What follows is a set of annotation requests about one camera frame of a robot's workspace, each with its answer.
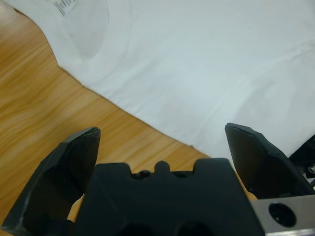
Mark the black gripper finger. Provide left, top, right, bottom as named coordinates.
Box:
left=3, top=126, right=101, bottom=236
left=224, top=122, right=315, bottom=200

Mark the white t-shirt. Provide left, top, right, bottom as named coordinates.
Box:
left=0, top=0, right=315, bottom=163

